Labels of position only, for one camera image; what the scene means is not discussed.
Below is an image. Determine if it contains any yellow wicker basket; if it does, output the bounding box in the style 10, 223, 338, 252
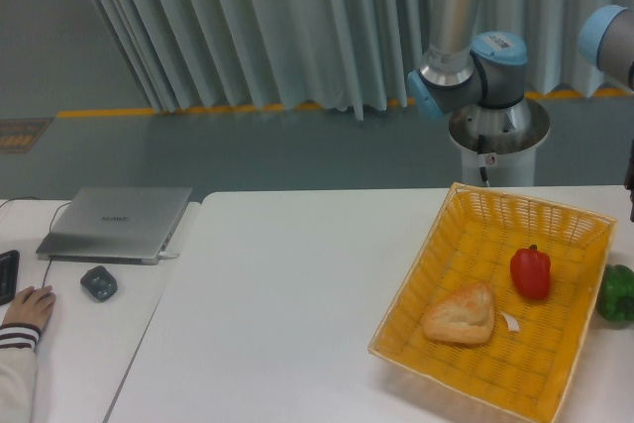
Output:
369, 183, 617, 422

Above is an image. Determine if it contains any silver closed laptop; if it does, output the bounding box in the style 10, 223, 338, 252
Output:
36, 187, 192, 264

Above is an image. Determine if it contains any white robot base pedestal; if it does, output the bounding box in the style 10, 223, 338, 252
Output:
449, 99, 550, 187

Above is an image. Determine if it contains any green bell pepper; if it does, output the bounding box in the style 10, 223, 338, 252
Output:
595, 264, 633, 323

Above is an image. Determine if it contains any dark grey round gadget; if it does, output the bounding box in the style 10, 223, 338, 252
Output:
80, 265, 118, 302

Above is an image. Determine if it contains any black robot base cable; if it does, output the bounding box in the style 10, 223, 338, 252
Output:
476, 133, 491, 189

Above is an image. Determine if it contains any thin mouse cable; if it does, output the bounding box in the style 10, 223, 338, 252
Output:
0, 196, 73, 289

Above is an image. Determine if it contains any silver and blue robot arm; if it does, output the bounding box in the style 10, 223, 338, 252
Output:
407, 0, 550, 186

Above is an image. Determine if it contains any golden puff pastry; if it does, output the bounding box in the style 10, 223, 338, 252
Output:
422, 282, 495, 345

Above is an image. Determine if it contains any small white paper scrap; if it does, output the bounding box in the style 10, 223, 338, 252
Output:
501, 312, 520, 333

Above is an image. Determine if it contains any pale green curtain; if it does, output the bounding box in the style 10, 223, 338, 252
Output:
95, 0, 627, 116

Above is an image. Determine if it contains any brown floor mat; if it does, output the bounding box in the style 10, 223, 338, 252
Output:
0, 118, 53, 154

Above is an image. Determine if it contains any red bell pepper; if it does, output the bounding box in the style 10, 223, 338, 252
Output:
509, 245, 551, 300

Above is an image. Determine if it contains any person's hand on mouse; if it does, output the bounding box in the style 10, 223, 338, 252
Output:
2, 286, 56, 332

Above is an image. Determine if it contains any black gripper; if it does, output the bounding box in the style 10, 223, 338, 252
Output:
624, 141, 634, 221

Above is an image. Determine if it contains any black keyboard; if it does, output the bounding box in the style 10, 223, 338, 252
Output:
0, 250, 20, 305

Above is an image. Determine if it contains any cream sleeved forearm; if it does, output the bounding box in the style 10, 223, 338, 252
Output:
1, 323, 41, 422

